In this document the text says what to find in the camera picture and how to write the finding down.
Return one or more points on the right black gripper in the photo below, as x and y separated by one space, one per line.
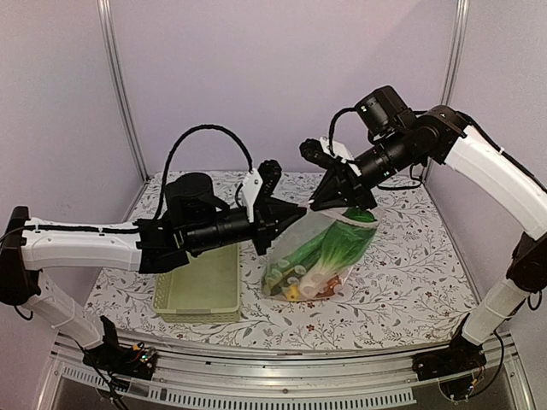
342 179

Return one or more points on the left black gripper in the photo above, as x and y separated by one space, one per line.
273 216

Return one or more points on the clear zip top bag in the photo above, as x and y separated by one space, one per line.
316 256

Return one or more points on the green bok choy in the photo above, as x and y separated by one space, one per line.
329 252

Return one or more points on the yellow lemon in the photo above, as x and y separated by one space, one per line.
292 294

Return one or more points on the brown potato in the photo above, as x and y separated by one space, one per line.
332 287

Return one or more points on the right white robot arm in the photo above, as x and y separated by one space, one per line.
402 138

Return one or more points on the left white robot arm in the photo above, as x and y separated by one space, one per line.
190 220

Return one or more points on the green plastic basket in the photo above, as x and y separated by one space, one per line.
205 291

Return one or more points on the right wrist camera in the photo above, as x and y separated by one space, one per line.
320 153

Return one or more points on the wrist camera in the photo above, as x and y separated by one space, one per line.
258 185
320 153

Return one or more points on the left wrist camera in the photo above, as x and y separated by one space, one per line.
258 185

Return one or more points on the front aluminium rail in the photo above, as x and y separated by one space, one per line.
192 375

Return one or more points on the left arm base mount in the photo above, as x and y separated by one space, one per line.
137 361

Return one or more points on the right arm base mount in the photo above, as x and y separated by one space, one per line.
459 356

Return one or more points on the right aluminium frame post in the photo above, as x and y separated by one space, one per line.
456 48

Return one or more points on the aluminium frame post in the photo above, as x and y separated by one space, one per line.
456 48
114 61

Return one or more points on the left aluminium frame post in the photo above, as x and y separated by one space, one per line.
114 61

